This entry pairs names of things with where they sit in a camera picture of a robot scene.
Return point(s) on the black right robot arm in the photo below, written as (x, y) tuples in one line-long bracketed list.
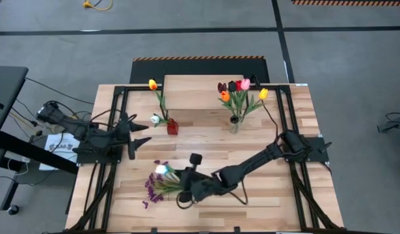
[(258, 159)]

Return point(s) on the black table clamp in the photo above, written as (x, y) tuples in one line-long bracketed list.
[(153, 230), (237, 229)]

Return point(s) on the purple artificial flower bunch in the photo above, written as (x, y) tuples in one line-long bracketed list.
[(152, 196)]

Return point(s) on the orange artificial tulip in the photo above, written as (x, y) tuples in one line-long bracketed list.
[(225, 96)]

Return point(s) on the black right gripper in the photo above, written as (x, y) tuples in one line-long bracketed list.
[(196, 185)]

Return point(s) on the black desk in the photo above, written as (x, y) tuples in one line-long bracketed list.
[(8, 87)]

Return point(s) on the floor mat with hazard stripe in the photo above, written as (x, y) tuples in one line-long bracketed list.
[(349, 2)]

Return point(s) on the yellow-orange artificial tulip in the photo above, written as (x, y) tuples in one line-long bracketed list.
[(153, 84)]

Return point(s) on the red glass vase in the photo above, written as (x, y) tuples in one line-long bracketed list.
[(173, 128)]

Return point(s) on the white artificial tulip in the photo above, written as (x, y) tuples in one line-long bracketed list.
[(161, 169), (155, 119)]

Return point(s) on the black floor mat striped edge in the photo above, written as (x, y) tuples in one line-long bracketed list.
[(199, 66)]

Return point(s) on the wooden shelf with black legs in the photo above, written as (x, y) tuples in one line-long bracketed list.
[(193, 92)]

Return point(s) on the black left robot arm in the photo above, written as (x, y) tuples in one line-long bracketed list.
[(99, 138)]

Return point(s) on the clear glass vase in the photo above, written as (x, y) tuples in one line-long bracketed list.
[(234, 128)]

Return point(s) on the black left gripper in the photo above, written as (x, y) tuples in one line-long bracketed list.
[(126, 136)]

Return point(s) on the white printed paper sheet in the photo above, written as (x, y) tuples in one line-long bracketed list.
[(53, 161)]

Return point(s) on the yellow artificial tulip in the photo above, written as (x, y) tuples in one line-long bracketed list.
[(263, 94)]

